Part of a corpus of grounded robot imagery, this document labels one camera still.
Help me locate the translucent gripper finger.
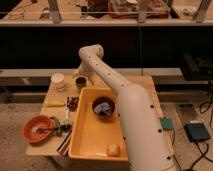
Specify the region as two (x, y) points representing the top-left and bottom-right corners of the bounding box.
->
(72, 69), (80, 78)
(87, 76), (94, 85)

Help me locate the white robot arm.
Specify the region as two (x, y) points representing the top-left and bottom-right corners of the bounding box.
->
(79, 44), (176, 171)

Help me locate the white paper cup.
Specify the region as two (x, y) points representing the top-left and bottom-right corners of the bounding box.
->
(51, 73), (65, 91)

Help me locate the dark brown bowl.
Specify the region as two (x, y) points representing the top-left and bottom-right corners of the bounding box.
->
(92, 96), (115, 119)

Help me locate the crumpled grey cloth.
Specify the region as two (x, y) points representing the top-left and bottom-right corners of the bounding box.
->
(94, 102), (112, 116)

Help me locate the white plastic fork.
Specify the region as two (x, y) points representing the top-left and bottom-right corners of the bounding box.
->
(65, 96), (70, 129)

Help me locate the wooden table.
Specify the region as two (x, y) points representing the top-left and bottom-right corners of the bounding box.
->
(27, 76), (164, 156)

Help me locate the yellow sponge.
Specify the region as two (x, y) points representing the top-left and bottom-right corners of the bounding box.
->
(43, 101), (65, 108)

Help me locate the yellow plastic tub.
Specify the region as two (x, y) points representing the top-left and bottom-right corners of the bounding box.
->
(68, 87), (128, 161)

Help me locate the green vegetable toy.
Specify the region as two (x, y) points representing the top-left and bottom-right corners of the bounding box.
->
(50, 116), (62, 136)

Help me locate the dark spoon in bowl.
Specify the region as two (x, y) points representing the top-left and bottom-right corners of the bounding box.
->
(35, 128), (57, 133)

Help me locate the orange bowl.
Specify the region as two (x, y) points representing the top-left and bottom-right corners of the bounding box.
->
(21, 115), (53, 144)

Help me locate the yellow bread roll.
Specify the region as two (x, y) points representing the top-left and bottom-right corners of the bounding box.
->
(107, 144), (120, 157)

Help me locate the brown chopsticks pair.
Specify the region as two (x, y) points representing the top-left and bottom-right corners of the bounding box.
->
(57, 133), (72, 156)

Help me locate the teal sponge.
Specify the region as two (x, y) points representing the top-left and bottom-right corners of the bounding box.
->
(160, 118), (173, 131)

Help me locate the black foot pedal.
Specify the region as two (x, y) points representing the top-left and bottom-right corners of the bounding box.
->
(184, 123), (211, 142)

